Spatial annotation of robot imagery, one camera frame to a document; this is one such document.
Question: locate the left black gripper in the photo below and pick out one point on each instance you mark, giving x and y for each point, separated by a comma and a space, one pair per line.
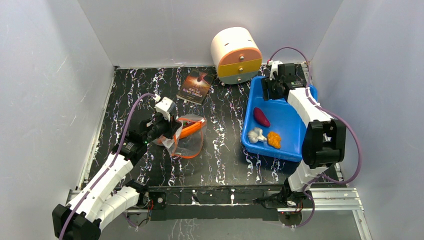
172, 126

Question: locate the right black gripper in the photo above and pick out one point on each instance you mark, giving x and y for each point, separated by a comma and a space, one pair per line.
273, 87

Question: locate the orange toy squash slice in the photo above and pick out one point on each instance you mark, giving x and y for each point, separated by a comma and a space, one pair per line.
188, 128

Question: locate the clear zip bag orange zipper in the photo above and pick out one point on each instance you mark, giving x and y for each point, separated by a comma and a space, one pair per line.
188, 147

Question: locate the magenta purple toy vegetable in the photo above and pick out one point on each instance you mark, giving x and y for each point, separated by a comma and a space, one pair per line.
260, 117

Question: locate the blue plastic bin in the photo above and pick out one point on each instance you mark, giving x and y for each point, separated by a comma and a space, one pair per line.
284, 120

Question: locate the orange bumpy toy food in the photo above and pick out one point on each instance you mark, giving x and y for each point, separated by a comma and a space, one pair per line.
274, 140

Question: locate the white toy garlic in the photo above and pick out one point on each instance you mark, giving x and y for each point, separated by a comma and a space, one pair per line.
256, 135

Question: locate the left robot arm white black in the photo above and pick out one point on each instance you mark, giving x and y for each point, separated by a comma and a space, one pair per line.
86, 215

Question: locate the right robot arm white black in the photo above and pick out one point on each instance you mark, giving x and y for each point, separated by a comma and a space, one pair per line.
325, 137

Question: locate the dark paperback book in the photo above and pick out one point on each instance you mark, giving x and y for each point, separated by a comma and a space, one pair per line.
195, 87

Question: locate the round white drawer cabinet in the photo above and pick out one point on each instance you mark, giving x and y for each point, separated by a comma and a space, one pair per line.
236, 56

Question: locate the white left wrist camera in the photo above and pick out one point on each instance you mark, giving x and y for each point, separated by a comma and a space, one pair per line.
164, 106

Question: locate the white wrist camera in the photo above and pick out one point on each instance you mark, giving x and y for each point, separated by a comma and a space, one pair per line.
274, 69
164, 106

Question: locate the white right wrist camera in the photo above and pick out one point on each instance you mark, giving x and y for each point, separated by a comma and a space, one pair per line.
274, 69

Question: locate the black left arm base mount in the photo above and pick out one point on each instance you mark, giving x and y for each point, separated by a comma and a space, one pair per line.
148, 202

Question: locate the aluminium front rail frame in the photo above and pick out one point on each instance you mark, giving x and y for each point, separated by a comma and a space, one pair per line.
237, 203

